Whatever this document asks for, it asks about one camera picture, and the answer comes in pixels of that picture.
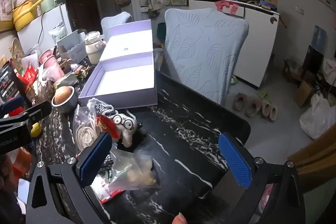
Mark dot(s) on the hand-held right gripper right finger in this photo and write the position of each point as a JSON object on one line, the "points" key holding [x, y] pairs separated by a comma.
{"points": [[235, 163]]}

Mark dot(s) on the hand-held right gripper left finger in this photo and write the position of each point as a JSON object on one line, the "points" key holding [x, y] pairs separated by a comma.
{"points": [[95, 159]]}

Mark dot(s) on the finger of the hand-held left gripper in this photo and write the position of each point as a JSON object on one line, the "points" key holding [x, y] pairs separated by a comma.
{"points": [[12, 106], [39, 109]]}

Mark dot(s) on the clear snack bag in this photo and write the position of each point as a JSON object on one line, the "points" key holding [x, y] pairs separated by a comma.
{"points": [[134, 171]]}

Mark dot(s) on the white plush toy with glasses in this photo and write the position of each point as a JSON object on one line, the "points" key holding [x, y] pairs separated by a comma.
{"points": [[126, 127]]}

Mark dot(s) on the lavender gift box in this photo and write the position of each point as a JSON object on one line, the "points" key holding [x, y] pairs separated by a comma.
{"points": [[123, 77]]}

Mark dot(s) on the person's right hand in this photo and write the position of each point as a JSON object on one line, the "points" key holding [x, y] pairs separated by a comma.
{"points": [[179, 219]]}

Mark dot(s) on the yellow lemon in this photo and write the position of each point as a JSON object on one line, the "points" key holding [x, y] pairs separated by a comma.
{"points": [[36, 130]]}

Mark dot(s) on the black printed packet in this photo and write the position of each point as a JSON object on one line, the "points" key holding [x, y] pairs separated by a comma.
{"points": [[9, 82]]}

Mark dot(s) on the grey-green snack packet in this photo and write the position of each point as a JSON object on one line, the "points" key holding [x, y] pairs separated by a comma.
{"points": [[68, 81]]}

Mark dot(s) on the pink cup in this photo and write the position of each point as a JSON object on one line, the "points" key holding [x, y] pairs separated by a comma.
{"points": [[51, 65]]}

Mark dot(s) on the brown mug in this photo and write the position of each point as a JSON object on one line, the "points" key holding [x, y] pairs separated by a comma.
{"points": [[65, 65]]}

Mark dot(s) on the woven tray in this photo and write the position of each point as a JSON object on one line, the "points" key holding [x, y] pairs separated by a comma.
{"points": [[17, 52]]}

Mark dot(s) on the gold and red snack packet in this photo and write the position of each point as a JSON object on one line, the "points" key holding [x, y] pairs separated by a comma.
{"points": [[82, 71]]}

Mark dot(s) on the beige slipper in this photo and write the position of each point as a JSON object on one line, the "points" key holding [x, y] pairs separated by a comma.
{"points": [[252, 106], [273, 113], [239, 102], [265, 108]]}

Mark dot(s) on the white cardboard box with bottles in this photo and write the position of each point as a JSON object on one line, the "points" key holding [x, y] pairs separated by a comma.
{"points": [[73, 49]]}

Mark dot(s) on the green slipper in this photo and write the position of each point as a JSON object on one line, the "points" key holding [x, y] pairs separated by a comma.
{"points": [[234, 80], [262, 94]]}

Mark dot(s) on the green pouch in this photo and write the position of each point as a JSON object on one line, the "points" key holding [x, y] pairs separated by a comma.
{"points": [[57, 33]]}

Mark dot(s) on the white ceramic teapot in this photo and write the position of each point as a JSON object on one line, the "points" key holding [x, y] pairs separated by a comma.
{"points": [[94, 48]]}

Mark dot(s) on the white fridge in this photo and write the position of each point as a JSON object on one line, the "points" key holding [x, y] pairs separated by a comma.
{"points": [[50, 27]]}

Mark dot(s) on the yellow pot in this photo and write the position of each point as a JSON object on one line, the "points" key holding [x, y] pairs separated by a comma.
{"points": [[23, 16]]}

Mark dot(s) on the white plastic bag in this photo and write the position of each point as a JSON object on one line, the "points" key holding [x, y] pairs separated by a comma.
{"points": [[319, 119]]}

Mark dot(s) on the cardboard box on floor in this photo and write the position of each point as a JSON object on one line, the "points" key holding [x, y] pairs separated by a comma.
{"points": [[304, 92]]}

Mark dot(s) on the framed picture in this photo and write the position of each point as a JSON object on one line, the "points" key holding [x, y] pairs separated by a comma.
{"points": [[5, 3]]}

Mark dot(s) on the dark door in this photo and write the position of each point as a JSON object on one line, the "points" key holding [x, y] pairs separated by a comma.
{"points": [[81, 8]]}

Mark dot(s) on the chair with leaf-pattern cover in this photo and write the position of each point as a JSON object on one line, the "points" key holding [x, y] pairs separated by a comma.
{"points": [[115, 23], [202, 53]]}

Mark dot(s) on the white cabinet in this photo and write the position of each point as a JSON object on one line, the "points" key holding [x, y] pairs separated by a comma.
{"points": [[260, 43]]}

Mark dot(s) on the green bag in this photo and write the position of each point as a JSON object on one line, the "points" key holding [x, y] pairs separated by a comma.
{"points": [[161, 29]]}

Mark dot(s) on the blue water jug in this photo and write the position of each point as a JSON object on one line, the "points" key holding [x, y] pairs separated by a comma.
{"points": [[319, 39]]}

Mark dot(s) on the pink cloth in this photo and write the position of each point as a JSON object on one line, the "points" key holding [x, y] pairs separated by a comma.
{"points": [[225, 6]]}

